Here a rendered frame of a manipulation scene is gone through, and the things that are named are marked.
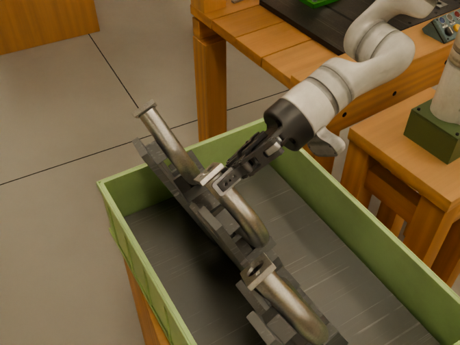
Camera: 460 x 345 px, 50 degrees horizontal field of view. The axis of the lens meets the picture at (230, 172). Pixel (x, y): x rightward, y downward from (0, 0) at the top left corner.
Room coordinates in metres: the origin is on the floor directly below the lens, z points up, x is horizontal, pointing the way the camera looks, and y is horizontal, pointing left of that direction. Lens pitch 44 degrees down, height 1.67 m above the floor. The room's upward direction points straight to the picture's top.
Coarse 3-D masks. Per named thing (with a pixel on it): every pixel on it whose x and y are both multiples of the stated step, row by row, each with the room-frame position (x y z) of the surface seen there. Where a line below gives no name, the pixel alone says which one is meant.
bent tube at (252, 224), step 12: (216, 168) 0.48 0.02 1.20; (204, 180) 0.47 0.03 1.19; (228, 192) 0.47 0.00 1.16; (228, 204) 0.46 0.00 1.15; (240, 204) 0.46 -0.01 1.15; (240, 216) 0.45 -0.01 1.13; (252, 216) 0.46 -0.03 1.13; (240, 228) 0.53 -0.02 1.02; (252, 228) 0.45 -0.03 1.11; (264, 228) 0.46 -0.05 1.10; (252, 240) 0.45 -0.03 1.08; (264, 240) 0.45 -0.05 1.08
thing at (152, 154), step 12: (156, 144) 0.60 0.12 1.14; (144, 156) 0.57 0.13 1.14; (156, 156) 0.59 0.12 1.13; (156, 168) 0.58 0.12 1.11; (168, 168) 0.72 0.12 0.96; (168, 180) 0.59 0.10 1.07; (180, 192) 0.60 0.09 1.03; (204, 192) 0.70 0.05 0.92; (204, 204) 0.67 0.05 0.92; (216, 204) 0.66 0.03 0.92; (192, 216) 0.60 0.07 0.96; (204, 228) 0.61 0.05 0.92
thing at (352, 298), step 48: (240, 192) 0.77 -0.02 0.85; (288, 192) 0.77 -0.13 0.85; (144, 240) 0.63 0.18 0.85; (192, 240) 0.63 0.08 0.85; (288, 240) 0.63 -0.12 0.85; (336, 240) 0.63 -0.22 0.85; (192, 288) 0.52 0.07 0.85; (336, 288) 0.52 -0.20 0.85; (384, 288) 0.52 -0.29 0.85; (192, 336) 0.42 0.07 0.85; (240, 336) 0.42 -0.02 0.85; (384, 336) 0.42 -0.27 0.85; (432, 336) 0.42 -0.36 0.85
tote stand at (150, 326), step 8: (128, 272) 0.75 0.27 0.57; (136, 288) 0.63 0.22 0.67; (136, 296) 0.68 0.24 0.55; (144, 296) 0.54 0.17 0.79; (136, 304) 0.73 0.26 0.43; (144, 304) 0.53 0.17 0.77; (144, 312) 0.57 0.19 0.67; (152, 312) 0.50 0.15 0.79; (144, 320) 0.62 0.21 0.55; (152, 320) 0.48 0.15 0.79; (144, 328) 0.67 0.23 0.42; (152, 328) 0.50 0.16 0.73; (160, 328) 0.47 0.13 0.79; (144, 336) 0.73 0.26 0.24; (152, 336) 0.53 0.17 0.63; (160, 336) 0.45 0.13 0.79; (152, 344) 0.57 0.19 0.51; (160, 344) 0.43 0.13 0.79; (168, 344) 0.43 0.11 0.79
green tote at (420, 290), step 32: (256, 128) 0.88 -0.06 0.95; (224, 160) 0.83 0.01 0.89; (288, 160) 0.81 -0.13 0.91; (128, 192) 0.71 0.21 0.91; (160, 192) 0.75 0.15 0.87; (320, 192) 0.71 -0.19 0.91; (352, 224) 0.63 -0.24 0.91; (128, 256) 0.60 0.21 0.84; (384, 256) 0.55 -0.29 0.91; (416, 256) 0.51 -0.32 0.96; (160, 288) 0.45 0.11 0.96; (416, 288) 0.48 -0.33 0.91; (448, 288) 0.45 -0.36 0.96; (160, 320) 0.47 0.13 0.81; (448, 320) 0.42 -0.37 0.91
